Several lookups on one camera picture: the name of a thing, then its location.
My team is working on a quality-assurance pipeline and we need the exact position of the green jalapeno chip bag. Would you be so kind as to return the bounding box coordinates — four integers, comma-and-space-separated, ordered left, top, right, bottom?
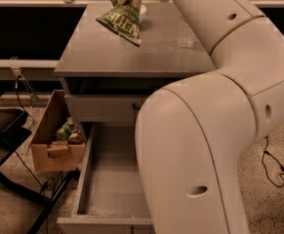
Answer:
96, 0, 142, 47

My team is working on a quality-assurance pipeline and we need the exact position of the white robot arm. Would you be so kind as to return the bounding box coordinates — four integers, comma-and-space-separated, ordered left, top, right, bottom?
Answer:
135, 0, 284, 234

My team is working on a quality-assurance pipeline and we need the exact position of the grey drawer cabinet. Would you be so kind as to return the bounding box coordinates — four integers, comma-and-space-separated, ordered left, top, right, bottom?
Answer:
55, 0, 215, 138

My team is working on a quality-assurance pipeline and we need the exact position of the closed grey top drawer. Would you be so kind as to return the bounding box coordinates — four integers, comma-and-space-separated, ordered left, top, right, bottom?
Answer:
65, 95, 145, 124

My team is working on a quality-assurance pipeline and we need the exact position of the green snack bag in box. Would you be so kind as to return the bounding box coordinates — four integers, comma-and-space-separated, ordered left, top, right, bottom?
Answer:
55, 117, 75, 141

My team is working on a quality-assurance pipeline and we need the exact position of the open grey middle drawer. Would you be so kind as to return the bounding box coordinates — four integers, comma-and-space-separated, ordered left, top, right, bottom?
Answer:
58, 124, 155, 234

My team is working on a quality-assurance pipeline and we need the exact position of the white ceramic bowl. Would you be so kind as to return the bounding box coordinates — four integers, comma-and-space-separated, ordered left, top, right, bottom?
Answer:
140, 5, 146, 15

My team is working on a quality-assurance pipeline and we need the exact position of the clear plastic water bottle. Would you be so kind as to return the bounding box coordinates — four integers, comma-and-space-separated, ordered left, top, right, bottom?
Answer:
178, 16, 196, 48

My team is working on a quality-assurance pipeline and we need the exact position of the cardboard box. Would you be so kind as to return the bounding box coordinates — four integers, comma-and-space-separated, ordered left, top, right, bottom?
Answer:
30, 90, 86, 172

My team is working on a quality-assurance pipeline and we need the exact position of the black folding table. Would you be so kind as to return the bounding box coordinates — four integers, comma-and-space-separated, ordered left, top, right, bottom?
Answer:
0, 91, 81, 234

